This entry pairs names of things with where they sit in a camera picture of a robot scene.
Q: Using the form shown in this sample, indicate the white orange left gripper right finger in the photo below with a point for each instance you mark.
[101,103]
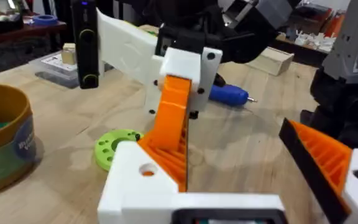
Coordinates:
[328,161]

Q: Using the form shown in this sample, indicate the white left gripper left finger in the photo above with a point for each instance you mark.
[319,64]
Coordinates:
[129,186]

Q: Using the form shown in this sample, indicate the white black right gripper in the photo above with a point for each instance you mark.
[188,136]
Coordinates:
[126,46]

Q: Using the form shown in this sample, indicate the green disc with holes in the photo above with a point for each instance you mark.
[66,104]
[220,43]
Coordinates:
[106,149]

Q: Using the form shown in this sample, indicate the small wooden block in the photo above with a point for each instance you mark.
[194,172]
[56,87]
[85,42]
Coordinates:
[69,54]

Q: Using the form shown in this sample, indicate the pale wooden box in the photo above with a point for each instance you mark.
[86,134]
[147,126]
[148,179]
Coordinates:
[272,60]

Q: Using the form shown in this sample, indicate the clear plastic box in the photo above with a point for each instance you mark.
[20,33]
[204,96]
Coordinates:
[56,70]

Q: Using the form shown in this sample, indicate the heap of white parts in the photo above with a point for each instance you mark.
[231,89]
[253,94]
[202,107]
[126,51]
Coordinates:
[315,40]

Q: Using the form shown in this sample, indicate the orange toy tub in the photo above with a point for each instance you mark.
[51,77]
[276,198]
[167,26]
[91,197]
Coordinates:
[2,133]

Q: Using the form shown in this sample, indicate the blue tape roll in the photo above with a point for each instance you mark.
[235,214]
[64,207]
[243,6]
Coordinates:
[44,20]

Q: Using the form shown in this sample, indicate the brown side table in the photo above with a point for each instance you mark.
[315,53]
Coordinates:
[17,32]

